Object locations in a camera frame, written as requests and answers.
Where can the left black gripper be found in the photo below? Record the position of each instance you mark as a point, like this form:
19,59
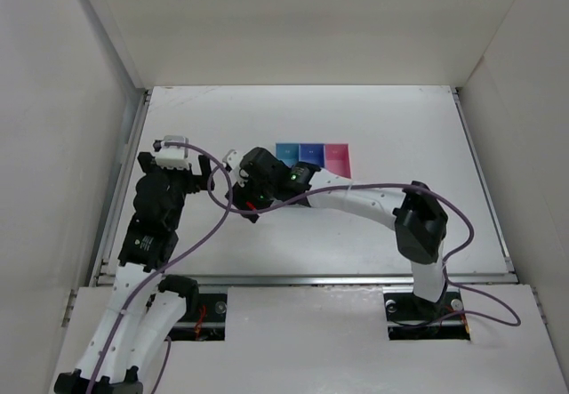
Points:
173,172

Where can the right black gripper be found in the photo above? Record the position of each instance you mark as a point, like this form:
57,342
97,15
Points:
242,196

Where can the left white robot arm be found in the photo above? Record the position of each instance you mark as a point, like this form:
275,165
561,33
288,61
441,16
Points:
144,304

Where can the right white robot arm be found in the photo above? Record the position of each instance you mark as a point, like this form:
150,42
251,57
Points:
417,219

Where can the light blue container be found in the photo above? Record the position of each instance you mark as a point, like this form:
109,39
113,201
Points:
288,153

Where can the dark blue container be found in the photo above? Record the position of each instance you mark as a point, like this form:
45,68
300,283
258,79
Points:
313,153

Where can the pink container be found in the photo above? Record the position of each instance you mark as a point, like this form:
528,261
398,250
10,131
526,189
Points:
337,159

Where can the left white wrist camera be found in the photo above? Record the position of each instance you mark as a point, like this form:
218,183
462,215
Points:
170,153

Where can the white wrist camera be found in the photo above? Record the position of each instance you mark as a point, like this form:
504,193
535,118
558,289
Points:
170,153
232,161

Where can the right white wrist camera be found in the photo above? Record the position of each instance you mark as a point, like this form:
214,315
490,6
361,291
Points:
232,161

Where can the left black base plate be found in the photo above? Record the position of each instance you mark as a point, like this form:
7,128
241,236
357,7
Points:
207,323

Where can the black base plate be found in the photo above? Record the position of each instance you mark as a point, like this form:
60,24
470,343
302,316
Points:
207,323
410,318

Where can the aluminium rail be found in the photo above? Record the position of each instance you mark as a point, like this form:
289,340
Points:
467,279

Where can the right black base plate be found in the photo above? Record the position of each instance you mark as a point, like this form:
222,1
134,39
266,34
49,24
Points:
410,318

